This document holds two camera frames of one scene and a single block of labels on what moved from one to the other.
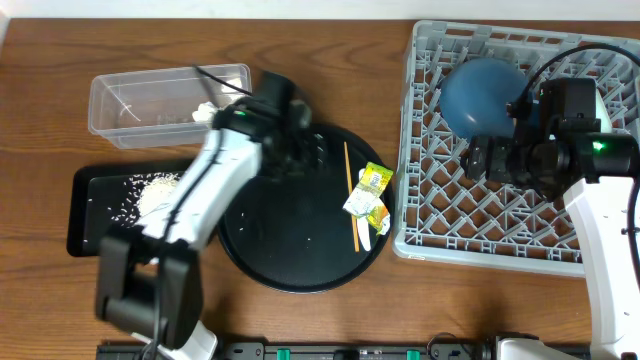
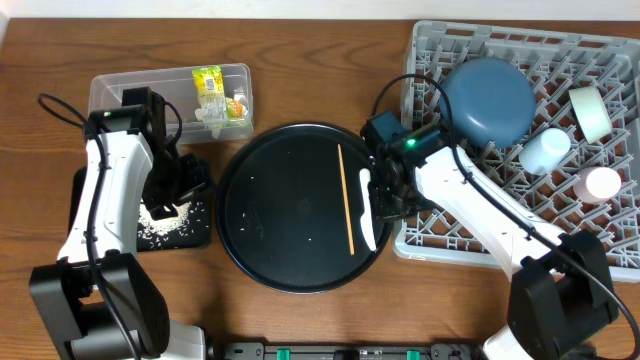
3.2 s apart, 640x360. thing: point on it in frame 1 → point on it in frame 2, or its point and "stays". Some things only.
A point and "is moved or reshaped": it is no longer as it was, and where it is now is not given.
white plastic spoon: (363, 223) stays
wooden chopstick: (350, 192) is moved or reshaped
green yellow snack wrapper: (366, 195) → (213, 107)
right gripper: (495, 170) → (381, 210)
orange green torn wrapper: (379, 219) is moved or reshaped
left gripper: (310, 151) → (181, 185)
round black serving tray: (292, 233) stays
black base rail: (325, 351) stays
